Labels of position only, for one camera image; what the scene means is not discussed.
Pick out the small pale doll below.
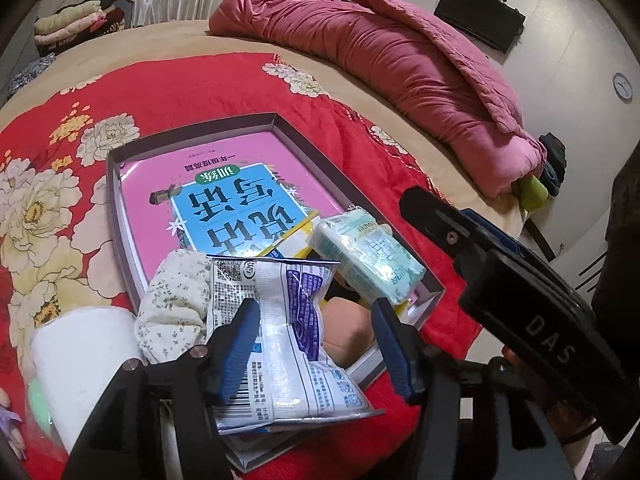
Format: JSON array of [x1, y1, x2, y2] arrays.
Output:
[[0, 387, 28, 461]]

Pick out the dark blue clothes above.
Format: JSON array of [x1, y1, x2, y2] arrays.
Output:
[[537, 132, 568, 198]]

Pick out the pink quilt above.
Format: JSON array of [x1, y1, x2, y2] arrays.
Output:
[[208, 0, 546, 198]]

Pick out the blue patterned cloth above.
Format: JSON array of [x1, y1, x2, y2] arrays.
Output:
[[7, 55, 56, 96]]

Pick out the stack of folded clothes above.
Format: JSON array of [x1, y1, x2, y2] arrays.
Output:
[[34, 0, 131, 53]]

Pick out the red floral blanket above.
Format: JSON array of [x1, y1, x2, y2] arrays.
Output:
[[0, 60, 481, 480]]

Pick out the person's dark clothing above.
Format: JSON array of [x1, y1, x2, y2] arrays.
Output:
[[590, 157, 640, 361]]

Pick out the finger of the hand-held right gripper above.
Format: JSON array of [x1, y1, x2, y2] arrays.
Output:
[[399, 186, 496, 271], [460, 208, 522, 254]]

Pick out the dark shallow cardboard box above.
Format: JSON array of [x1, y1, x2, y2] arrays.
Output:
[[106, 112, 446, 476]]

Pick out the green pillow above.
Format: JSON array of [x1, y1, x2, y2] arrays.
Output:
[[515, 175, 553, 211]]

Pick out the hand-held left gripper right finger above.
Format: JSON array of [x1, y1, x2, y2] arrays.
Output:
[[371, 297, 573, 480]]

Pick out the round wall clock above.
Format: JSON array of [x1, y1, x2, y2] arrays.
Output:
[[612, 72, 635, 100]]

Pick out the pink book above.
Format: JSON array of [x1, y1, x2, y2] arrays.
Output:
[[120, 130, 346, 286]]

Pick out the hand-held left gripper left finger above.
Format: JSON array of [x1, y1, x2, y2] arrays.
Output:
[[60, 299, 262, 480]]

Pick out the green white tissue pack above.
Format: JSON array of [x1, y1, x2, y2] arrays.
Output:
[[306, 210, 427, 307]]

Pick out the white purple snack packet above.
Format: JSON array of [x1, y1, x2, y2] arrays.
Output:
[[206, 254, 386, 436]]

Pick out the black wall television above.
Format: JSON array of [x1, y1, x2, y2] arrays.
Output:
[[433, 0, 526, 53]]

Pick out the beige bed sheet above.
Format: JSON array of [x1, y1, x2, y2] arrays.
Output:
[[0, 19, 531, 241]]

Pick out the white toilet paper roll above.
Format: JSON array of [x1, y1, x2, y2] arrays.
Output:
[[31, 307, 146, 453]]

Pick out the white floral cloth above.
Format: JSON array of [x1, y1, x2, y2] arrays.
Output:
[[135, 249, 216, 365]]

